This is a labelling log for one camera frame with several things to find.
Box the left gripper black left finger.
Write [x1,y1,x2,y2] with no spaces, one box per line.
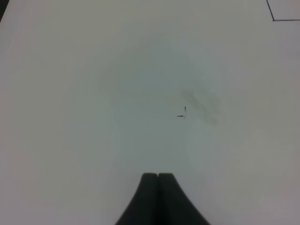
[116,173,158,225]

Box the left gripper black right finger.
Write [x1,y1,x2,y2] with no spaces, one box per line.
[158,173,209,225]

